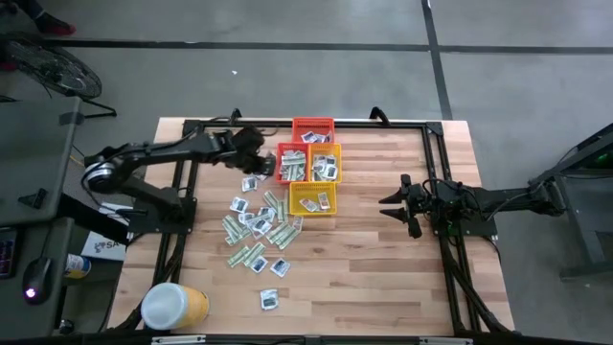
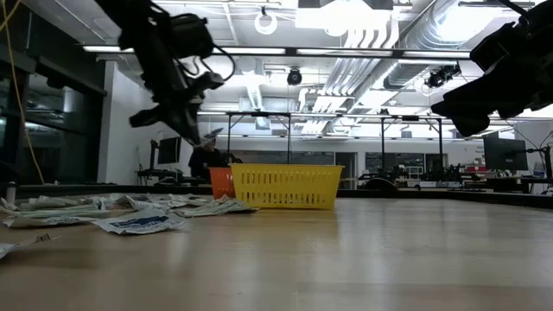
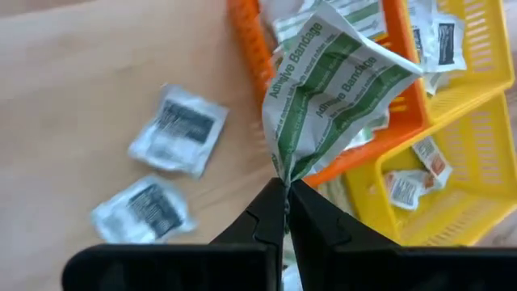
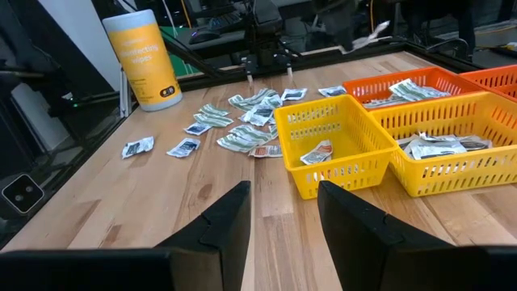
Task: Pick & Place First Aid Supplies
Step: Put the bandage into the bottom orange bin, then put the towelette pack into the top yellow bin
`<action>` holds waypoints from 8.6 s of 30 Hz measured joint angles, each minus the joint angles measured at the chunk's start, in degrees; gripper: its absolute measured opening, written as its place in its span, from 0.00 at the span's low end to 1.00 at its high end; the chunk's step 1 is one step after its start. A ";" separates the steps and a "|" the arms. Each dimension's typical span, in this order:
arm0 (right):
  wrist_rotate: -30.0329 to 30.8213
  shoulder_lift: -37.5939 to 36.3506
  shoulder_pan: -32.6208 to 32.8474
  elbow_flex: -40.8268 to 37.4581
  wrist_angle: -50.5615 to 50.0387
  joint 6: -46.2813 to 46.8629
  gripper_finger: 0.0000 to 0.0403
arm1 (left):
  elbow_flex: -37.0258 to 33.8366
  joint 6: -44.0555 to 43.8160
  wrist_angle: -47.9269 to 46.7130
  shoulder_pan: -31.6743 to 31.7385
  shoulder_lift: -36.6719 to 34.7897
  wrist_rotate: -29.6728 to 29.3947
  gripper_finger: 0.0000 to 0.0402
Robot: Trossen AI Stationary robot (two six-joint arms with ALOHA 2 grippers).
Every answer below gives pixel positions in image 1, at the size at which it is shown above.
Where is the black floor fan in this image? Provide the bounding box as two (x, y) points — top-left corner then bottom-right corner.
(0, 31), (118, 120)

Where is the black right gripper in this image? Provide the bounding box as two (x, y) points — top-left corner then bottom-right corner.
(377, 172), (433, 240)

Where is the silver bracket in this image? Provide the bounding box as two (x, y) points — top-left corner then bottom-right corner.
(151, 334), (207, 345)
(420, 336), (473, 345)

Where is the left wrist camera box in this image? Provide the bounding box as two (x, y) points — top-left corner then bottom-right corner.
(233, 125), (266, 150)

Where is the blue and yellow can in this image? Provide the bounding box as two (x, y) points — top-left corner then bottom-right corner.
(65, 253), (92, 280)

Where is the dark keyboard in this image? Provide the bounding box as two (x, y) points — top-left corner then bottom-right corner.
(0, 227), (18, 280)

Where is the yellow tub with white lid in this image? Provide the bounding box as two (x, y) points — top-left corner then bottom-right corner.
(140, 282), (211, 332)

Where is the orange-red plastic basket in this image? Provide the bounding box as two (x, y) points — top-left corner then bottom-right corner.
(291, 117), (335, 144)
(276, 142), (310, 185)

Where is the white printed box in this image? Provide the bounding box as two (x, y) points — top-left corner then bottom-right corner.
(80, 206), (129, 263)

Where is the yellow plastic basket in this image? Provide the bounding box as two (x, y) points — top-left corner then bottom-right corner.
(288, 181), (338, 217)
(308, 143), (343, 184)

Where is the grey desk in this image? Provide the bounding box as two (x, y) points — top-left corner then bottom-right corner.
(0, 95), (81, 339)

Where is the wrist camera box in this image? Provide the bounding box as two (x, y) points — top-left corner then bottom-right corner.
(233, 125), (266, 150)
(411, 185), (432, 212)

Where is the grey metal cart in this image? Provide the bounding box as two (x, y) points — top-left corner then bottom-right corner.
(529, 123), (613, 278)

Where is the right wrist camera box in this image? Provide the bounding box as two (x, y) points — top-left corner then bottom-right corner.
(411, 185), (432, 212)

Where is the small black bracket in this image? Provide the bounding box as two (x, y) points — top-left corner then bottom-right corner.
(17, 189), (48, 211)

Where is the person's leg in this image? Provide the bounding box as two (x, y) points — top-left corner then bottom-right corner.
(13, 0), (49, 18)

